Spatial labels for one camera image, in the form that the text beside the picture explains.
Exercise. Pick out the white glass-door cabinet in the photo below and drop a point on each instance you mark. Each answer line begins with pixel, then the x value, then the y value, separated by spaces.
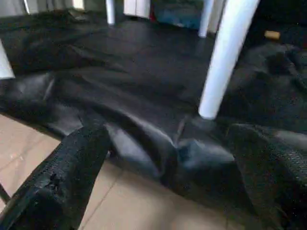
pixel 136 7

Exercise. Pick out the black work mat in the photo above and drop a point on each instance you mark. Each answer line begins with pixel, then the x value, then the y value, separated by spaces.
pixel 144 72

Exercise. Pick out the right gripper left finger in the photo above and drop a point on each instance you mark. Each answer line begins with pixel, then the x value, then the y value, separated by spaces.
pixel 55 182

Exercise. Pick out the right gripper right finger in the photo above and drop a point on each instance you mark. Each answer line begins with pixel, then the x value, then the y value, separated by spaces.
pixel 275 179

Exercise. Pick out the blue flat item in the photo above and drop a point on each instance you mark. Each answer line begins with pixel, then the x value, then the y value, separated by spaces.
pixel 175 12

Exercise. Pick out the black metal frame bar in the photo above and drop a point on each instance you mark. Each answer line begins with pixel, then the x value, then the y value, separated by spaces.
pixel 3 194

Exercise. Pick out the small tan label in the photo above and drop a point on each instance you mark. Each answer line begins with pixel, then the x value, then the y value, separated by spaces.
pixel 272 34

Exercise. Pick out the large black case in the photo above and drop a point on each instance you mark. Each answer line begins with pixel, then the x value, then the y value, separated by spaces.
pixel 275 12

